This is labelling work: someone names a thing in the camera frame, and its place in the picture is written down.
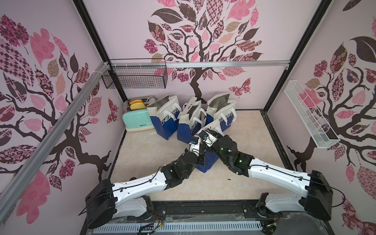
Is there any aluminium rail wall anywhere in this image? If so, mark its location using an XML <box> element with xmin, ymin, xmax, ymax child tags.
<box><xmin>1</xmin><ymin>62</ymin><xmax>110</xmax><ymax>223</ymax></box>
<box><xmin>112</xmin><ymin>60</ymin><xmax>290</xmax><ymax>68</ymax></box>

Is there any white wire wall basket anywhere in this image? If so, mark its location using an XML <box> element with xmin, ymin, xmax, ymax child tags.
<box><xmin>284</xmin><ymin>80</ymin><xmax>340</xmax><ymax>148</ymax></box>

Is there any white slotted cable duct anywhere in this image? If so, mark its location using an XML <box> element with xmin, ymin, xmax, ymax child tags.
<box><xmin>92</xmin><ymin>221</ymin><xmax>262</xmax><ymax>235</ymax></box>

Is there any blue beige takeout bag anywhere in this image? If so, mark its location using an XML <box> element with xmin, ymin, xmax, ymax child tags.
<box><xmin>147</xmin><ymin>95</ymin><xmax>182</xmax><ymax>140</ymax></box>
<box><xmin>194</xmin><ymin>120</ymin><xmax>224</xmax><ymax>173</ymax></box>
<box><xmin>205</xmin><ymin>93</ymin><xmax>237</xmax><ymax>132</ymax></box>
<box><xmin>177</xmin><ymin>97</ymin><xmax>207</xmax><ymax>144</ymax></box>

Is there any aluminium rail back wall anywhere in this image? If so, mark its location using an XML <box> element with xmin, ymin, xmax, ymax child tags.
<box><xmin>112</xmin><ymin>60</ymin><xmax>290</xmax><ymax>68</ymax></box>

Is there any yellow toast slice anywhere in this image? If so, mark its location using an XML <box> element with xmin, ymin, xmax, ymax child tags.
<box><xmin>130</xmin><ymin>101</ymin><xmax>146</xmax><ymax>111</ymax></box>

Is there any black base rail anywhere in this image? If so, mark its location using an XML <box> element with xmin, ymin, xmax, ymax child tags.
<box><xmin>81</xmin><ymin>193</ymin><xmax>332</xmax><ymax>235</ymax></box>

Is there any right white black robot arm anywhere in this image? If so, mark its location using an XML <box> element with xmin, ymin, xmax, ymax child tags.
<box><xmin>204</xmin><ymin>130</ymin><xmax>336</xmax><ymax>221</ymax></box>

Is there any aluminium rail left wall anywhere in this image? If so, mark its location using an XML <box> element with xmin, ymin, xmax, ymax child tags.
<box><xmin>1</xmin><ymin>62</ymin><xmax>110</xmax><ymax>223</ymax></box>

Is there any mint green toaster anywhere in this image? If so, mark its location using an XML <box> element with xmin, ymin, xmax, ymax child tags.
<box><xmin>122</xmin><ymin>96</ymin><xmax>155</xmax><ymax>132</ymax></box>

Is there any orange toast slice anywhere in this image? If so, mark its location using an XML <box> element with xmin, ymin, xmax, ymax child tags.
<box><xmin>129</xmin><ymin>99</ymin><xmax>143</xmax><ymax>105</ymax></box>

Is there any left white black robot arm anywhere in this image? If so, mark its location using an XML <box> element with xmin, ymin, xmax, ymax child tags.
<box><xmin>82</xmin><ymin>137</ymin><xmax>212</xmax><ymax>229</ymax></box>

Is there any black wire wall basket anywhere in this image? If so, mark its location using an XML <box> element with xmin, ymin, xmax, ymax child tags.
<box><xmin>102</xmin><ymin>58</ymin><xmax>168</xmax><ymax>89</ymax></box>

